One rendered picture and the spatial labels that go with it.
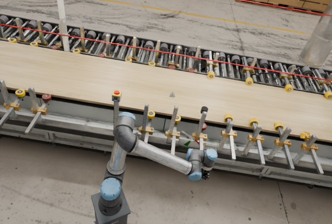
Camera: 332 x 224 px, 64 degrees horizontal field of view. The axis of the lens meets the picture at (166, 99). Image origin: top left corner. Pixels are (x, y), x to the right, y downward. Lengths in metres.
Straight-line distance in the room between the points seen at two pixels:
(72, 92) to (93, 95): 0.21
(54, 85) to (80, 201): 1.21
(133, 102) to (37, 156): 1.38
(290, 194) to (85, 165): 2.42
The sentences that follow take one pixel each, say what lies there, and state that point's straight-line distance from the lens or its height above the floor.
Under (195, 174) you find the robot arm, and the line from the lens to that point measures 1.86.
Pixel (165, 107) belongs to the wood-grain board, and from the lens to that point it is 2.63.
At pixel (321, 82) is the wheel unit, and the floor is 0.96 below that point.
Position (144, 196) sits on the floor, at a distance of 3.06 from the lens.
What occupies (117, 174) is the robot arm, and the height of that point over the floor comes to 0.88.
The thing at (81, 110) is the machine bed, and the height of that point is 0.73.
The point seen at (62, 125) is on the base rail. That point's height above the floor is 0.70.
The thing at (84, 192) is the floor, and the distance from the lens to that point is 3.10.
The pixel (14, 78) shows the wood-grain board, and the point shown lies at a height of 0.90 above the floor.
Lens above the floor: 2.71
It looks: 42 degrees down
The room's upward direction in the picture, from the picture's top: 11 degrees clockwise
